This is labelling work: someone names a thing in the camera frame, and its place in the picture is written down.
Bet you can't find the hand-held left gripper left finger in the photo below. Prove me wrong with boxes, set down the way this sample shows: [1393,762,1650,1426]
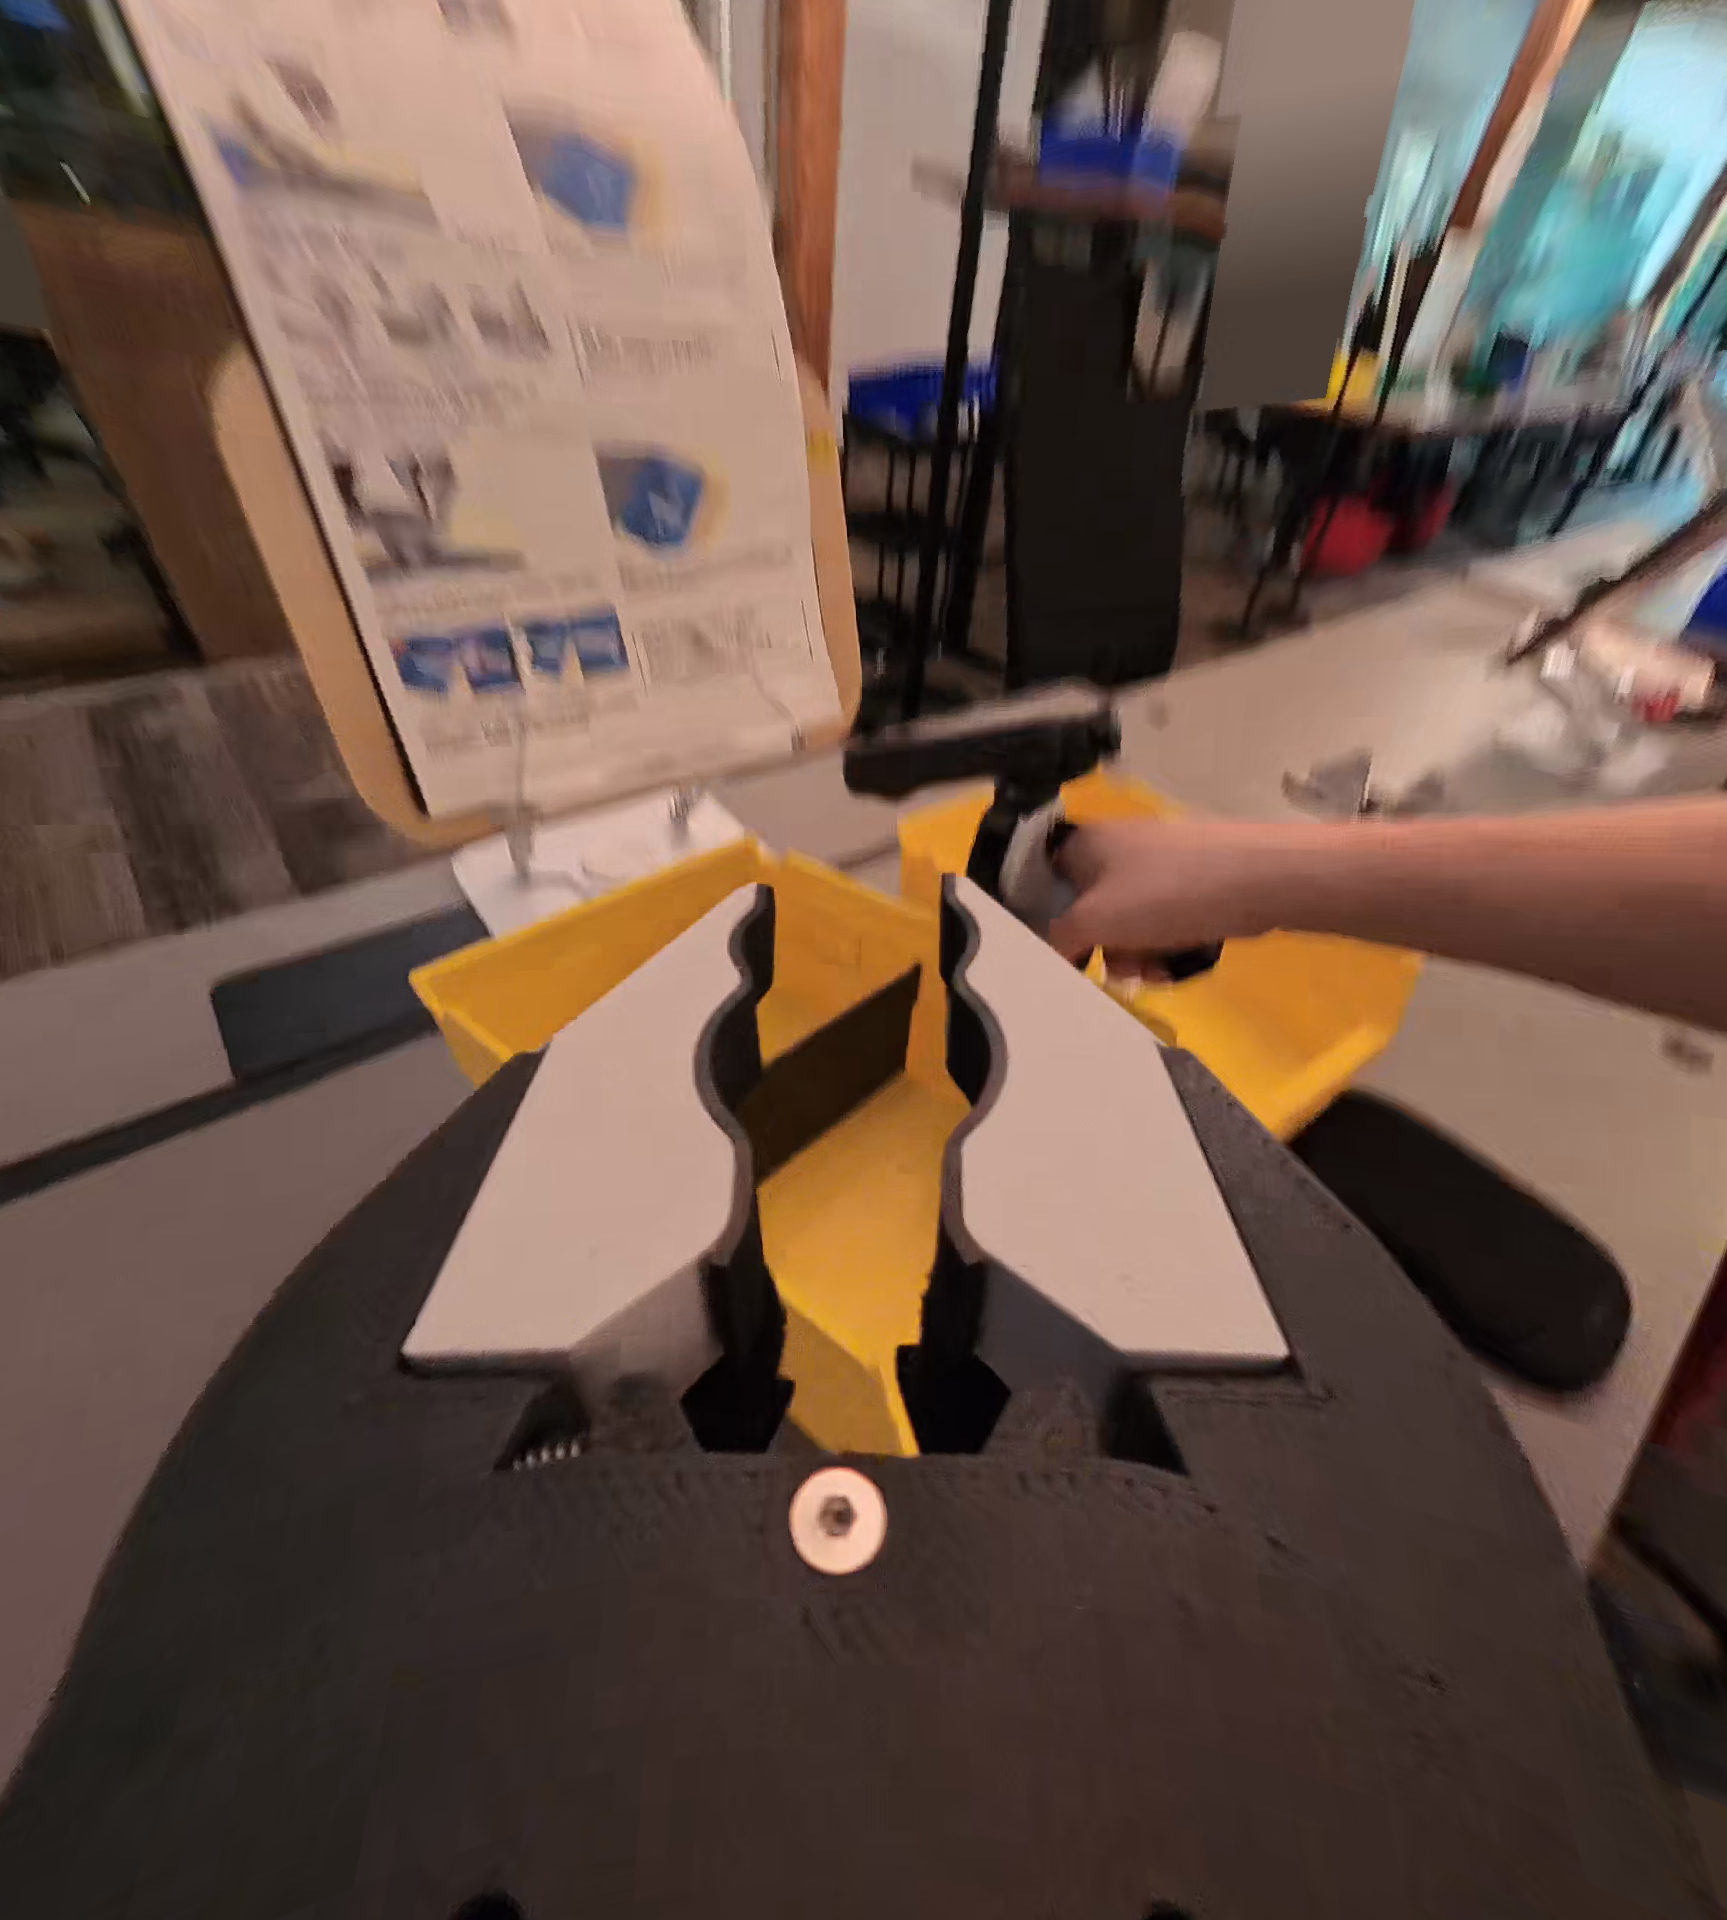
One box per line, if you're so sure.
[397,883,793,1454]

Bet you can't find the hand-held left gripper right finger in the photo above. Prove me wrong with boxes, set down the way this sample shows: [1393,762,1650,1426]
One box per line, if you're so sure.
[893,875,1293,1458]

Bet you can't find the yellow divided plastic bin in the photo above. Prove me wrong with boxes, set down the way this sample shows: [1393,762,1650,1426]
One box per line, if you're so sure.
[409,837,981,1461]

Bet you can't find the person's right forearm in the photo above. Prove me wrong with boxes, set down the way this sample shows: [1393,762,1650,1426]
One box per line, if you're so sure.
[1319,785,1727,1065]

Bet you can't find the person's right hand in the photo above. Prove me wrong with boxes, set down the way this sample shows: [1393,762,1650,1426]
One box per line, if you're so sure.
[1047,814,1337,962]

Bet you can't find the black chair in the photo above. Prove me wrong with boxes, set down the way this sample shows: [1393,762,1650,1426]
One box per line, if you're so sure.
[1001,262,1197,691]

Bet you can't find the black bin divider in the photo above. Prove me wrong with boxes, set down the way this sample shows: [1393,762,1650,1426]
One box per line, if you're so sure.
[735,964,927,1183]

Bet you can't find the black flat pad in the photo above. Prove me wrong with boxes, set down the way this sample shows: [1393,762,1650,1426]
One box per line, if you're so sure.
[207,904,493,1087]

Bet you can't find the white stand base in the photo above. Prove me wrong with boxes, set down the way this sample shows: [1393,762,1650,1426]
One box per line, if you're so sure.
[447,787,755,943]

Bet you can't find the black oblong pouch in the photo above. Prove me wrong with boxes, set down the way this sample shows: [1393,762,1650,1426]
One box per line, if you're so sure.
[1289,1087,1636,1398]

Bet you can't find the red storage bin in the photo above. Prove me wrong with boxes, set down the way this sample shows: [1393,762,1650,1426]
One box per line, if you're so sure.
[1305,495,1460,576]

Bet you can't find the printed instruction sheet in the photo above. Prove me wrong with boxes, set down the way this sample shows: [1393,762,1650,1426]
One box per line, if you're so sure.
[117,0,845,822]

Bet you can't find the brown wooden cabinet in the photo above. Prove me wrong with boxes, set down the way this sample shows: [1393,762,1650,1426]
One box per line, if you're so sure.
[7,195,301,663]

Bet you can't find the wooden post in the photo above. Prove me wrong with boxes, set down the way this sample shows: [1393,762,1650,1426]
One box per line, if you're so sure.
[769,0,853,393]

